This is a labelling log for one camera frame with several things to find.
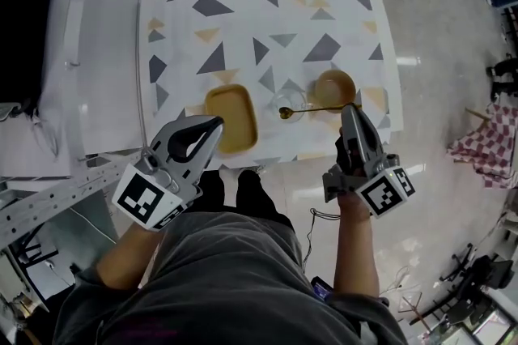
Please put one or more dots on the person's grey shirt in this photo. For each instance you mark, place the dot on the person's grey shirt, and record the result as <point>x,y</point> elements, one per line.
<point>222,286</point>

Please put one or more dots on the brown round bowl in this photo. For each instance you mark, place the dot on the brown round bowl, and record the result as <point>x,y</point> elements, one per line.
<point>336,86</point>

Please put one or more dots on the white table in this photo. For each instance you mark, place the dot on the white table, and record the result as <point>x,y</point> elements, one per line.
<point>394,92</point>

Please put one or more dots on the dark blue device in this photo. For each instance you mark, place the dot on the dark blue device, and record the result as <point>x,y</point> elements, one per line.
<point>321,288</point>

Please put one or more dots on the checkered cloth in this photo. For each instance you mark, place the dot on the checkered cloth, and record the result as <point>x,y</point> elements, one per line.
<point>485,149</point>

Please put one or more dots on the person's black trousers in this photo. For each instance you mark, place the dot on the person's black trousers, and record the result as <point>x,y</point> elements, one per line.
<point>251,193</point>

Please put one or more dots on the person's left forearm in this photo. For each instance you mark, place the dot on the person's left forearm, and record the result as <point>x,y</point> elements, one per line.
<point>125,258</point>

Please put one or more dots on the triangle-patterned tablecloth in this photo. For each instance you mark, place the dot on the triangle-patterned tablecloth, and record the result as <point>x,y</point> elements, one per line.
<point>243,31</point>

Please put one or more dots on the small gold spoon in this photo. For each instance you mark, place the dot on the small gold spoon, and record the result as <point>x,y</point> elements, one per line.
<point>285,113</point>

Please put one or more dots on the brown rectangular tray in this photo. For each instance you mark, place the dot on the brown rectangular tray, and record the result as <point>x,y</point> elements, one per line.
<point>232,112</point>

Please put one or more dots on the black office chair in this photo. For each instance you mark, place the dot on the black office chair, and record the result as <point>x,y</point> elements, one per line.
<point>495,268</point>

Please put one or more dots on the white metal shelf rack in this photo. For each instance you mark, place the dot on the white metal shelf rack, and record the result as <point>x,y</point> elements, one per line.
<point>40,199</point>

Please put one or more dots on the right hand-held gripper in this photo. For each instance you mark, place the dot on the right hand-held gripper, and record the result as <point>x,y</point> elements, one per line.
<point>384,193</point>

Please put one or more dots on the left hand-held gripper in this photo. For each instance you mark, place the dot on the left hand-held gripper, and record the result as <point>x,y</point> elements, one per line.
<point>139,197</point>

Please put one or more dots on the person's right forearm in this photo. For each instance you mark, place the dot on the person's right forearm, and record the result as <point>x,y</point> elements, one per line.
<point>356,246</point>

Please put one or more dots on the clear glass cup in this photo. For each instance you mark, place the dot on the clear glass cup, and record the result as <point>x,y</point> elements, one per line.
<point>283,100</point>

